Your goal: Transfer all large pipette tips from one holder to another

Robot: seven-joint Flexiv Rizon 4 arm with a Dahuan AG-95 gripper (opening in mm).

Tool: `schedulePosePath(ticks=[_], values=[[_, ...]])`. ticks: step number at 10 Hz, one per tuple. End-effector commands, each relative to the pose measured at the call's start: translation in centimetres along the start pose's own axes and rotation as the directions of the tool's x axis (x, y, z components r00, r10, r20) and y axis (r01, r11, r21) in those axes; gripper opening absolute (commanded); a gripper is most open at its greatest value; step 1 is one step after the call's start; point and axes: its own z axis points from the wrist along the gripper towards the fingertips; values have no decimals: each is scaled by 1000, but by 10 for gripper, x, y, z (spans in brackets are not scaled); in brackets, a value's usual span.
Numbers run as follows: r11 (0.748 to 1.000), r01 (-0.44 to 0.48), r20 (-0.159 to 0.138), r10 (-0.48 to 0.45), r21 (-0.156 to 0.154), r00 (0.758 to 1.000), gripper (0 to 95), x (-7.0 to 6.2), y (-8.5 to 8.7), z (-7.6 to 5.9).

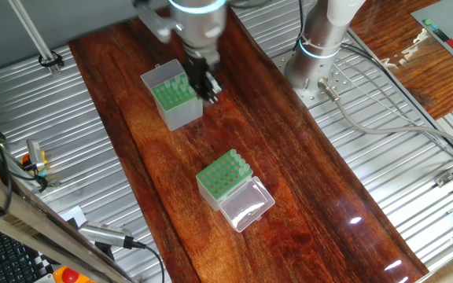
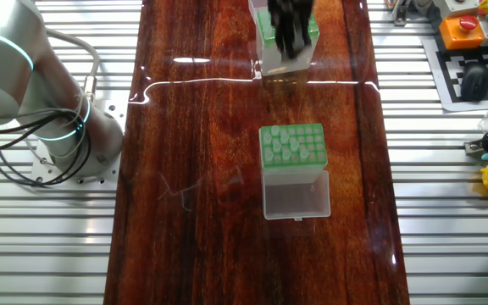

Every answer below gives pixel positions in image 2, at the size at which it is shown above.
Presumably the tall translucent green tip box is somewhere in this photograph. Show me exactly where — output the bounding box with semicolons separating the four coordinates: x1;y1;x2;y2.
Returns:
258;122;332;221

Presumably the grey cable with metal plug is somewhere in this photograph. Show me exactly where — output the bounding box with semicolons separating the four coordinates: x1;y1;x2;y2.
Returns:
44;28;101;103

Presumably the red emergency stop button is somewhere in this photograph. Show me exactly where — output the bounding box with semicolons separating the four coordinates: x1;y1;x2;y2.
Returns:
458;15;479;33

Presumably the low green rack tip box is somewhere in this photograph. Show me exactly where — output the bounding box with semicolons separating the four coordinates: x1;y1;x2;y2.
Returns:
247;0;320;77

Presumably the yellow button box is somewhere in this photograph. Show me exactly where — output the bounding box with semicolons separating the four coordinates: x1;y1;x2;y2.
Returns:
438;14;486;51

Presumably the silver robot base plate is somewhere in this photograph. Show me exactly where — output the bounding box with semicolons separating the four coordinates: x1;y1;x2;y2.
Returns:
30;99;129;190

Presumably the black computer mouse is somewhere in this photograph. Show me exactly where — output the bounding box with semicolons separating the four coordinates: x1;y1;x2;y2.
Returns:
459;61;488;103

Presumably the glossy brown wooden board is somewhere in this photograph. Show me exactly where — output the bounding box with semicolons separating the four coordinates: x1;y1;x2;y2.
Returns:
103;0;411;305

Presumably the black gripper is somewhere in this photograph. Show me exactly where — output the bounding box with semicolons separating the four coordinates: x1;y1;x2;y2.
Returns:
266;0;315;60

